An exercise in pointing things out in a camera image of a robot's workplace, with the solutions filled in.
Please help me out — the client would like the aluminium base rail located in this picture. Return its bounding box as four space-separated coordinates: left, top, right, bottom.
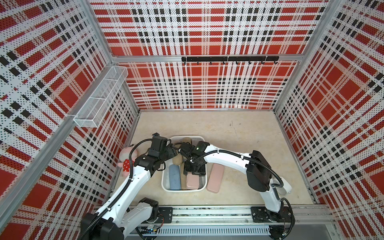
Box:
138 205 340 240

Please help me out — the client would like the black hook rail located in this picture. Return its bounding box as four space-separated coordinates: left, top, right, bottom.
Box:
181 56 280 63

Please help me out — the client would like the white wire mesh basket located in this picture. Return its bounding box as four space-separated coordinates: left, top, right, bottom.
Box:
74 66 128 128

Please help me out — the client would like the pink case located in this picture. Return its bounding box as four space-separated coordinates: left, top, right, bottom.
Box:
207 164 225 194
186 173 200 190

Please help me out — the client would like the tan case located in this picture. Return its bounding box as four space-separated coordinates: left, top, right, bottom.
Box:
180 166 187 190

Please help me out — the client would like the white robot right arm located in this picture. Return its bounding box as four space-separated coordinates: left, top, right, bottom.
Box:
175 141 295 223

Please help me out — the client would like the pink plush toy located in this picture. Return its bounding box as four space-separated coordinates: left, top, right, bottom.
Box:
118 145 134 178

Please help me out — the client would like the grey fabric glasses case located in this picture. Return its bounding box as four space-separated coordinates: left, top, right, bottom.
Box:
199 177 206 189

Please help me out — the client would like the white round device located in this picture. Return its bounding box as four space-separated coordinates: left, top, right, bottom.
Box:
279 178 292 196

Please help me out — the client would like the blue case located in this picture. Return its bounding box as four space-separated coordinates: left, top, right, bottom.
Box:
169 165 182 191

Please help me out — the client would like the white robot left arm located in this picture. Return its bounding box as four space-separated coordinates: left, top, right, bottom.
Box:
78 133 178 240

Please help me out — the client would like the beige case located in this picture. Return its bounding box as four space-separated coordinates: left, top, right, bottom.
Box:
182 137 192 144
172 155 183 166

